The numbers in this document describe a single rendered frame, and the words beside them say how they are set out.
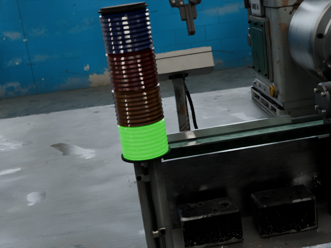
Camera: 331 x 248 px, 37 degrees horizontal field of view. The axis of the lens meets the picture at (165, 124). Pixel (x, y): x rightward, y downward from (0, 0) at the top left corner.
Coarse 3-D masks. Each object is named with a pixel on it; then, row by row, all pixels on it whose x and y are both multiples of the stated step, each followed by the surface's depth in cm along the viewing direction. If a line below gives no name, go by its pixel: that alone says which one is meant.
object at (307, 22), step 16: (304, 0) 127; (320, 0) 118; (304, 16) 121; (320, 16) 113; (288, 32) 130; (304, 32) 119; (320, 32) 114; (304, 48) 119; (320, 48) 115; (304, 64) 124; (320, 64) 116; (320, 80) 123
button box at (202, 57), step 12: (192, 48) 115; (204, 48) 115; (156, 60) 114; (168, 60) 114; (180, 60) 114; (192, 60) 114; (204, 60) 114; (168, 72) 114; (180, 72) 115; (192, 72) 117; (204, 72) 119
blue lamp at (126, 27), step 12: (132, 12) 56; (144, 12) 57; (108, 24) 57; (120, 24) 56; (132, 24) 57; (144, 24) 57; (108, 36) 58; (120, 36) 57; (132, 36) 57; (144, 36) 58; (108, 48) 58; (120, 48) 57; (132, 48) 57; (144, 48) 58
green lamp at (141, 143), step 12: (120, 132) 62; (132, 132) 60; (144, 132) 60; (156, 132) 61; (132, 144) 61; (144, 144) 60; (156, 144) 61; (132, 156) 61; (144, 156) 61; (156, 156) 61
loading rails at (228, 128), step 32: (224, 128) 103; (256, 128) 103; (288, 128) 101; (320, 128) 101; (192, 160) 88; (224, 160) 89; (256, 160) 89; (288, 160) 90; (320, 160) 91; (192, 192) 90; (224, 192) 90; (320, 192) 92
